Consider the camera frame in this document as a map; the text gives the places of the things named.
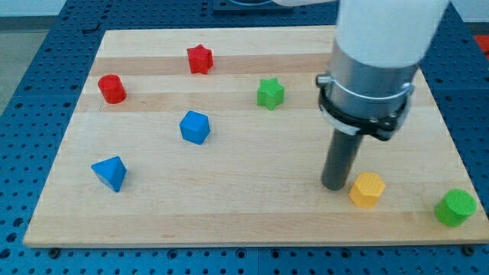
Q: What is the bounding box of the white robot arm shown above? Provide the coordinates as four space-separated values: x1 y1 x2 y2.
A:
316 0 449 190

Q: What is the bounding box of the red star block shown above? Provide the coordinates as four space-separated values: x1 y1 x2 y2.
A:
186 44 213 74

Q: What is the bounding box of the green cylinder block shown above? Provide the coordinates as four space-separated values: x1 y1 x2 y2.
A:
434 189 477 227

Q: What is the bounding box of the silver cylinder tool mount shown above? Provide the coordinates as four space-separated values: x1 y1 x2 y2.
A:
316 42 418 141

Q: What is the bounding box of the blue cube block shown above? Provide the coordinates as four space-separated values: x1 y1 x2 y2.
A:
179 110 210 145

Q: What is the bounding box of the blue triangular prism block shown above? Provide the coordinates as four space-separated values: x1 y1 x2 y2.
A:
91 156 127 193

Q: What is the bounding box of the light wooden board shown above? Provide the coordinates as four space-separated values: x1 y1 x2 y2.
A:
24 26 488 248

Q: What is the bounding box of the yellow hexagon block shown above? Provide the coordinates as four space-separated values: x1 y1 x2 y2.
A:
348 172 386 209

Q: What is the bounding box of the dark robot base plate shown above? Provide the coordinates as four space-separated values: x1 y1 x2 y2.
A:
212 0 293 15

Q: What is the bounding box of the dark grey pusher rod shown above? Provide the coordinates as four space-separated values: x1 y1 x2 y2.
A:
322 129 363 190

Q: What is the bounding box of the red cylinder block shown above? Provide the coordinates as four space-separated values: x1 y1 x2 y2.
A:
98 74 126 104

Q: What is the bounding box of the green star block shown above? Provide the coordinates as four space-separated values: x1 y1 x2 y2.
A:
257 78 285 111

